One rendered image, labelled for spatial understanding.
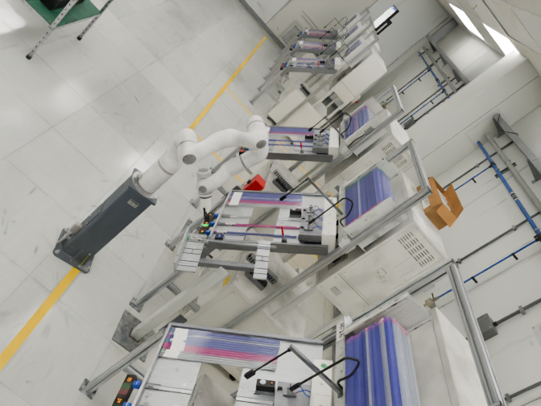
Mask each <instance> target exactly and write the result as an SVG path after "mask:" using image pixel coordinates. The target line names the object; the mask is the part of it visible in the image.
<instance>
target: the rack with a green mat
mask: <svg viewBox="0 0 541 406"><path fill-rule="evenodd" d="M20 1H21V2H22V3H23V4H24V5H25V6H26V7H27V8H28V9H29V10H30V11H31V12H32V13H33V14H34V15H36V16H37V17H38V18H39V19H40V20H41V21H42V22H43V23H44V24H45V25H46V26H47V27H48V29H47V30H46V32H45V33H44V34H43V36H42V37H41V38H40V39H39V41H38V42H37V43H36V45H35V46H34V47H33V48H32V49H31V50H30V52H29V53H28V54H27V55H26V58H27V59H28V60H30V59H31V58H32V57H33V55H34V54H35V53H36V52H37V50H38V49H39V48H40V46H41V45H42V44H43V42H44V41H45V40H46V39H47V37H48V36H49V35H50V34H51V33H52V32H53V31H54V30H57V29H60V28H62V27H66V26H70V25H73V24H75V23H80V22H83V21H85V20H88V19H92V20H91V22H90V23H89V24H88V25H87V27H86V28H85V29H84V30H83V31H82V32H81V33H80V34H79V35H78V36H77V39H78V40H80V41H81V40H82V38H83V37H84V35H85V34H86V33H87V32H88V30H89V29H90V28H91V27H92V25H93V24H94V23H95V22H96V21H97V20H98V19H99V18H100V16H101V15H102V14H103V13H104V12H105V10H106V9H107V8H108V7H109V5H110V4H111V3H112V2H113V0H108V2H107V3H106V4H105V5H104V6H103V7H102V8H101V9H100V10H98V9H97V8H96V6H95V5H94V4H93V3H92V2H91V1H90V0H84V1H83V2H82V3H80V4H76V5H74V4H75V3H76V1H77V0H70V2H69V3H68V5H67V6H66V7H63V8H59V9H55V10H49V9H48V8H47V7H46V6H45V5H44V4H43V3H42V2H41V1H40V0H20Z"/></svg>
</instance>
